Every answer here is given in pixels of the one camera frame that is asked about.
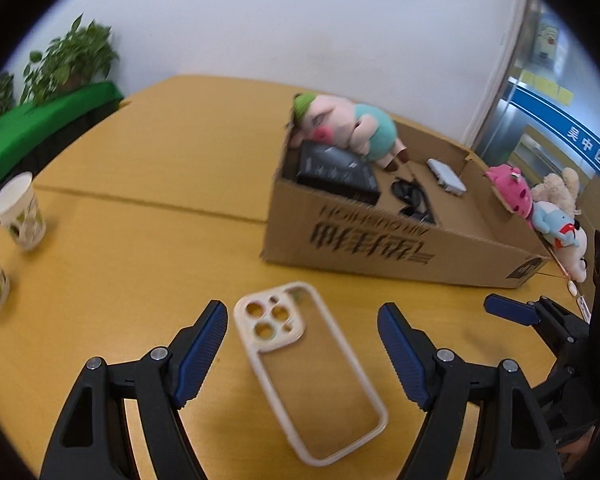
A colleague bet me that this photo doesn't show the blue door banner stripe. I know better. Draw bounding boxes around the blue door banner stripe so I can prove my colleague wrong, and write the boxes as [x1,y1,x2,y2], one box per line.
[507,82,600,187]

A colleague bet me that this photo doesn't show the blue elephant plush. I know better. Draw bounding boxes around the blue elephant plush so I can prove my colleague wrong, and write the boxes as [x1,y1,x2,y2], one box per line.
[532,201,584,249]

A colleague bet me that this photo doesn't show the wooden desktop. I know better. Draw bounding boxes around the wooden desktop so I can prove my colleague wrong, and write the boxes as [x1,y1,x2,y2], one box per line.
[0,74,600,480]

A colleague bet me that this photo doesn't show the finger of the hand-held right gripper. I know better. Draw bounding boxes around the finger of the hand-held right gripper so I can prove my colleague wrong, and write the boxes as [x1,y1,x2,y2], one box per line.
[484,294,546,329]

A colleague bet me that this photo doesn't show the cartoon poster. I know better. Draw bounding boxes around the cartoon poster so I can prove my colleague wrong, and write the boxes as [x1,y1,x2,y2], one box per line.
[532,12,563,63]

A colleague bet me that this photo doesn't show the pink strawberry plush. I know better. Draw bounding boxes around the pink strawberry plush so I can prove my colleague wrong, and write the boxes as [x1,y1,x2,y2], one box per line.
[485,164,535,218]

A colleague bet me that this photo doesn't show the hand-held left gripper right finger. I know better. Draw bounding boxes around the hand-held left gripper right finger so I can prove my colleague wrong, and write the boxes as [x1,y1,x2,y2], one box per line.
[377,302,566,480]

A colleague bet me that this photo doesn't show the black box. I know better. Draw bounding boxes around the black box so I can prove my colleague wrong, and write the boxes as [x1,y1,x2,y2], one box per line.
[295,141,382,206]

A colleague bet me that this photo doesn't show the pink pig plush green hair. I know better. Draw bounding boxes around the pink pig plush green hair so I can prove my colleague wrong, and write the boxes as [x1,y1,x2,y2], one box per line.
[287,92,410,172]

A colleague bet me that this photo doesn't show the white power bank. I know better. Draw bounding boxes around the white power bank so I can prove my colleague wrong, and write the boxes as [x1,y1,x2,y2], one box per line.
[426,158,467,196]

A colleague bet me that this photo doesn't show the black charger cable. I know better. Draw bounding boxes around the black charger cable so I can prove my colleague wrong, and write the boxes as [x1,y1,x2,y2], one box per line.
[391,177,437,224]

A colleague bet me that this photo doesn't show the yellow sticky notes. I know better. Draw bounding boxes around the yellow sticky notes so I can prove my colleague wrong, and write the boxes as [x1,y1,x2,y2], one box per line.
[522,71,574,107]

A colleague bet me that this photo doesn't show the glass door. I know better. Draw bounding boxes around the glass door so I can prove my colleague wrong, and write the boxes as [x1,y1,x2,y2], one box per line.
[472,0,600,243]

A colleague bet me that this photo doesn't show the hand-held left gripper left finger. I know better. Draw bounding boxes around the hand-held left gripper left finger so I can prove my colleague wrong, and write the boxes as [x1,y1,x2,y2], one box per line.
[42,300,229,480]

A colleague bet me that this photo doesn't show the cream phone case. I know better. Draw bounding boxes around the cream phone case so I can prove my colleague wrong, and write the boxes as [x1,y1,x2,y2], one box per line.
[234,282,389,467]

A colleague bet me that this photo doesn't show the white plush toy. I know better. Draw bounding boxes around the white plush toy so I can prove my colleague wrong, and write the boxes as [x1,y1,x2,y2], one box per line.
[555,230,589,283]

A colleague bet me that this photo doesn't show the brown cardboard box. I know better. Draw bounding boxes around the brown cardboard box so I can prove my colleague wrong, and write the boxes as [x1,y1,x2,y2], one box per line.
[260,110,551,289]

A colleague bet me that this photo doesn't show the beige bear plush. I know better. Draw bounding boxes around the beige bear plush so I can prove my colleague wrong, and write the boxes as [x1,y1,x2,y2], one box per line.
[530,167,581,216]

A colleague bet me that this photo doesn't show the large green potted plant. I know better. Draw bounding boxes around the large green potted plant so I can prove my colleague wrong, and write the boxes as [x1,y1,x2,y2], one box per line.
[20,14,120,106]

